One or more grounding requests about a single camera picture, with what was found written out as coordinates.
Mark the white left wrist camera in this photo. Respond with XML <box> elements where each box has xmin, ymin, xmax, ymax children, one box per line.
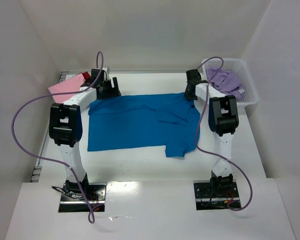
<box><xmin>102</xmin><ymin>66</ymin><xmax>111</xmax><ymax>82</ymax></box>

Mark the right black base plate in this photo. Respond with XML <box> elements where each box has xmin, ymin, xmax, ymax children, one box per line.
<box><xmin>193</xmin><ymin>180</ymin><xmax>242</xmax><ymax>211</ymax></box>

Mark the lavender t shirt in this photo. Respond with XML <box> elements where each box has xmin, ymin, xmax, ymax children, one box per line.
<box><xmin>206</xmin><ymin>67</ymin><xmax>245</xmax><ymax>101</ymax></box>

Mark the pink folded t shirt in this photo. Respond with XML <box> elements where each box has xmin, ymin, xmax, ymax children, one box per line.
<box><xmin>48</xmin><ymin>73</ymin><xmax>85</xmax><ymax>104</ymax></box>

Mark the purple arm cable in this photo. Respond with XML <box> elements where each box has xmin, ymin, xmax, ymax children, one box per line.
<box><xmin>11</xmin><ymin>51</ymin><xmax>106</xmax><ymax>224</ymax></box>
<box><xmin>194</xmin><ymin>56</ymin><xmax>253</xmax><ymax>212</ymax></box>

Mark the white plastic basket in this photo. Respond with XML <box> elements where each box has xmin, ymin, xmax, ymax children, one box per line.
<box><xmin>201</xmin><ymin>57</ymin><xmax>260</xmax><ymax>109</ymax></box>

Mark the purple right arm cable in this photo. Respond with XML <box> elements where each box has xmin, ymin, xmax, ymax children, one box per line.
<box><xmin>194</xmin><ymin>56</ymin><xmax>253</xmax><ymax>212</ymax></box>

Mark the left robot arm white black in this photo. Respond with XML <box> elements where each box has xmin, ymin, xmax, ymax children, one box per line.
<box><xmin>49</xmin><ymin>67</ymin><xmax>121</xmax><ymax>196</ymax></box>

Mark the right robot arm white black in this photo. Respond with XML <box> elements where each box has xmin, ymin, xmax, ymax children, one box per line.
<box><xmin>184</xmin><ymin>69</ymin><xmax>239</xmax><ymax>196</ymax></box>

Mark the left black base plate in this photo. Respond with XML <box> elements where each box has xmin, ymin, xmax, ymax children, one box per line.
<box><xmin>51</xmin><ymin>183</ymin><xmax>107</xmax><ymax>213</ymax></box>

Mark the blue t shirt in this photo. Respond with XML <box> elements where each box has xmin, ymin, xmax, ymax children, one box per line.
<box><xmin>87</xmin><ymin>93</ymin><xmax>200</xmax><ymax>158</ymax></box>

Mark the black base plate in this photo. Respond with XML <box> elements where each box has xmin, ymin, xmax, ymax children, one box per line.
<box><xmin>51</xmin><ymin>183</ymin><xmax>107</xmax><ymax>213</ymax></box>
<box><xmin>193</xmin><ymin>180</ymin><xmax>242</xmax><ymax>211</ymax></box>

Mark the dark red folded t shirt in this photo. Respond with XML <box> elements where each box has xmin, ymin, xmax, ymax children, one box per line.
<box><xmin>80</xmin><ymin>71</ymin><xmax>91</xmax><ymax>80</ymax></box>

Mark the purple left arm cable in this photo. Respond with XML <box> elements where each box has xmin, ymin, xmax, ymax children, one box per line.
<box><xmin>11</xmin><ymin>51</ymin><xmax>106</xmax><ymax>224</ymax></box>

